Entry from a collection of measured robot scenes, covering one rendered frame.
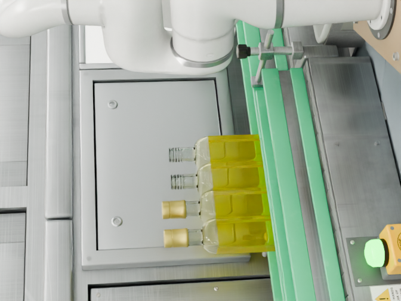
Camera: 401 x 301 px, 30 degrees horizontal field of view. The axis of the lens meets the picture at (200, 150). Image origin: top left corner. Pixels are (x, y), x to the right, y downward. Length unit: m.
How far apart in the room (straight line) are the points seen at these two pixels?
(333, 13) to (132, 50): 0.30
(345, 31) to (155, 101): 0.46
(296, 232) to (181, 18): 0.42
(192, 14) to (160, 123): 0.60
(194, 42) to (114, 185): 0.55
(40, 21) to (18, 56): 0.67
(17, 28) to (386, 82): 0.66
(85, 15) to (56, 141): 0.56
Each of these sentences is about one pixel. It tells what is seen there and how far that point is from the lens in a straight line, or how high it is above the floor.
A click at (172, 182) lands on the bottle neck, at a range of 1.43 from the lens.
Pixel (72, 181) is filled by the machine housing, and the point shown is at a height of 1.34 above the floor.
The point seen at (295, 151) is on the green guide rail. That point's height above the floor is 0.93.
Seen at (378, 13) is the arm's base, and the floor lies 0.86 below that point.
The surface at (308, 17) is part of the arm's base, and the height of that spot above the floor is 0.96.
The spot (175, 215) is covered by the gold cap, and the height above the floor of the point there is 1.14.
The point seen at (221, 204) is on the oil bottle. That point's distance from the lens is 1.40.
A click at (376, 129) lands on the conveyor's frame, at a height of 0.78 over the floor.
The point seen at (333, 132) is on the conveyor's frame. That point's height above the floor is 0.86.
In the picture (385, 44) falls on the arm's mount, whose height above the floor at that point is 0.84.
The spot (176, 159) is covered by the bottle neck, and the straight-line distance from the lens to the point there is 1.45.
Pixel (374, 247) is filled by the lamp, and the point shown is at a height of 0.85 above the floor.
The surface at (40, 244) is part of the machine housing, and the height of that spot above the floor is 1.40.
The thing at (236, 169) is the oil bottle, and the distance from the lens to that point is 1.43.
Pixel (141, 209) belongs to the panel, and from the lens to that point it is 1.55.
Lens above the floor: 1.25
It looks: 7 degrees down
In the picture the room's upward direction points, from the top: 92 degrees counter-clockwise
